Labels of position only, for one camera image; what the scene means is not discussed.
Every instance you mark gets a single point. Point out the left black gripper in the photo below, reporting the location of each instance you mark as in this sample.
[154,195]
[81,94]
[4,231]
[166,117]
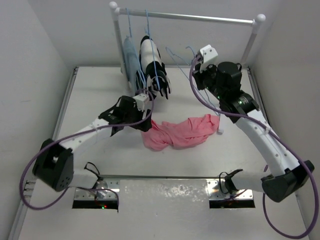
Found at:
[143,126]

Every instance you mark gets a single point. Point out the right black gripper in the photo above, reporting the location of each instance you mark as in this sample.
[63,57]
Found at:
[198,75]

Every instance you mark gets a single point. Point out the pink t shirt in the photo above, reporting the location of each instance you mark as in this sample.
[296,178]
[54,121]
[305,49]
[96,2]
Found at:
[187,134]

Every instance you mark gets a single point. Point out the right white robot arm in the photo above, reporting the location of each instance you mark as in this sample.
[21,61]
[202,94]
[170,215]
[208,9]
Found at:
[287,174]

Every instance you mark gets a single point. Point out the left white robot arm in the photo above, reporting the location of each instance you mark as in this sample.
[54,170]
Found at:
[55,162]

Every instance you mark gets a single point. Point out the blue hanger with striped garment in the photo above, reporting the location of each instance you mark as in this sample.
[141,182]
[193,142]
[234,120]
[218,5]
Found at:
[148,30]

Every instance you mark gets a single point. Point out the black and white hanging garment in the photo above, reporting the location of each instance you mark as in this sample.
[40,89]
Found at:
[153,68]

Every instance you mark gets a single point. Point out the light blue hanging garment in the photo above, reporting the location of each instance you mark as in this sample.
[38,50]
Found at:
[132,65]

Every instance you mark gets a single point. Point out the white clothes rack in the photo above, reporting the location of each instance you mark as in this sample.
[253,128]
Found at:
[117,11]

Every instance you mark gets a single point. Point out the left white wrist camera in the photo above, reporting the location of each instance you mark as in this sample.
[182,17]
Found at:
[142,101]

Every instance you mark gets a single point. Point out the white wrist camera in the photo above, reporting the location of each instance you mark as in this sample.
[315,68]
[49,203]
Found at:
[207,56]
[142,101]

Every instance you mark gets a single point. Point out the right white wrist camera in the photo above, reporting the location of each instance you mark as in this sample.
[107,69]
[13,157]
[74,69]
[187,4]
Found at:
[207,56]

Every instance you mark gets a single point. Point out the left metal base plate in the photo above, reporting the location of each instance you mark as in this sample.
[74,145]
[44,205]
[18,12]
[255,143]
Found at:
[104,190]

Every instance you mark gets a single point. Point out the metal base plate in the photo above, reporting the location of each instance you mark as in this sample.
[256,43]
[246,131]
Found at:
[216,194]
[104,190]

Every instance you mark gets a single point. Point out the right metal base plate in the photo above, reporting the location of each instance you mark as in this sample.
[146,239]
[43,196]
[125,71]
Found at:
[216,194]

